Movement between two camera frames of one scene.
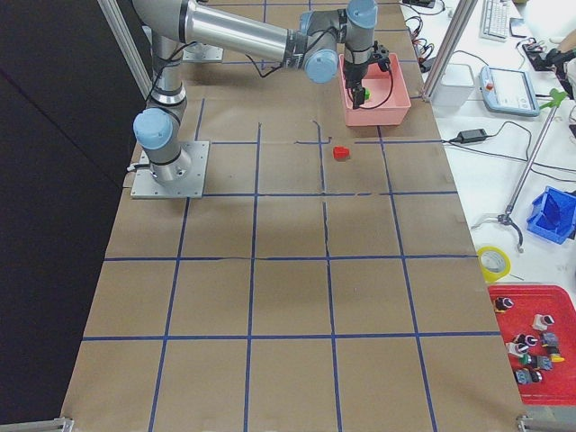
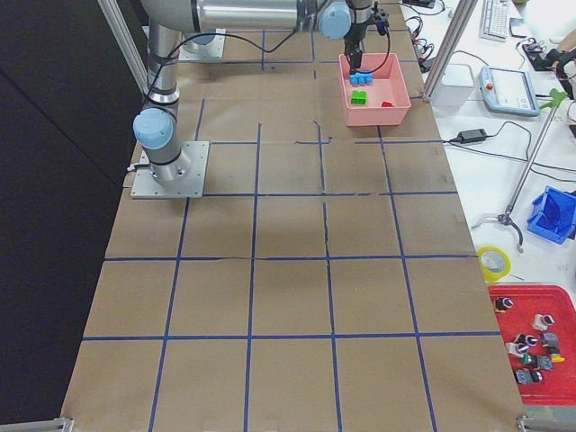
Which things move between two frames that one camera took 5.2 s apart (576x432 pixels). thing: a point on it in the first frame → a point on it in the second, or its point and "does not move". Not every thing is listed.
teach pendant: x=508 y=91 does not move
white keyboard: x=495 y=20 does not move
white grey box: x=456 y=85 does not move
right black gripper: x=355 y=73 → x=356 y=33
